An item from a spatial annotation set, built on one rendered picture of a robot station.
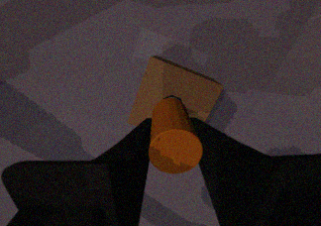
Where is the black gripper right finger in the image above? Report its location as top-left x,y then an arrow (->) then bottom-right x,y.
190,117 -> 321,226

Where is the brown square block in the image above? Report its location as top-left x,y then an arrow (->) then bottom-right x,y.
127,56 -> 225,127

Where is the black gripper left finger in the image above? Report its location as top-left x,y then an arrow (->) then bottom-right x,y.
1,118 -> 152,226

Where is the orange cylinder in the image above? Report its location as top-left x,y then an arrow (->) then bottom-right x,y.
149,98 -> 203,173

